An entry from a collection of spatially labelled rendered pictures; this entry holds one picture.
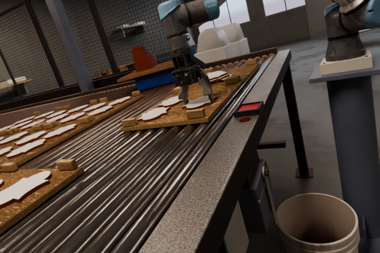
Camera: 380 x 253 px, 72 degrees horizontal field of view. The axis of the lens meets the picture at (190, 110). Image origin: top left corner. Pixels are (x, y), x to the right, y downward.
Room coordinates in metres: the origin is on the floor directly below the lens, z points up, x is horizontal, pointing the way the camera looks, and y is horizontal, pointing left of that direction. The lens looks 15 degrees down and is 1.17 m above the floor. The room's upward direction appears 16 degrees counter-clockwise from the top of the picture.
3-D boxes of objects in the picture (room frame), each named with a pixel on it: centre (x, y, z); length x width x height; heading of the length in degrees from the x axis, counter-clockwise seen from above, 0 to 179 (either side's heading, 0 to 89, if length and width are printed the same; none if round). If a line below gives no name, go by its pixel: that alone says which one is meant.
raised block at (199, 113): (0.77, -0.01, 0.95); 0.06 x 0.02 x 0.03; 60
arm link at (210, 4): (0.94, -0.13, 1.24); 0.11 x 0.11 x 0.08; 7
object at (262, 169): (0.57, -0.08, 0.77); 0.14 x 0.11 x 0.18; 152
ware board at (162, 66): (2.01, 0.14, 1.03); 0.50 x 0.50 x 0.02; 83
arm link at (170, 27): (0.91, -0.03, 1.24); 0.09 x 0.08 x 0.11; 97
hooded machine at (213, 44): (5.14, -0.77, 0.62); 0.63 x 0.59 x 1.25; 57
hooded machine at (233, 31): (6.03, -1.35, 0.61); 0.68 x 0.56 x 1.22; 144
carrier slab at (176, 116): (1.01, 0.01, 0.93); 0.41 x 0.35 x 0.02; 150
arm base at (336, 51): (1.11, -0.71, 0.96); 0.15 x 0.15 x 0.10
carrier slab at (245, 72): (1.37, -0.20, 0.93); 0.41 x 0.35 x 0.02; 151
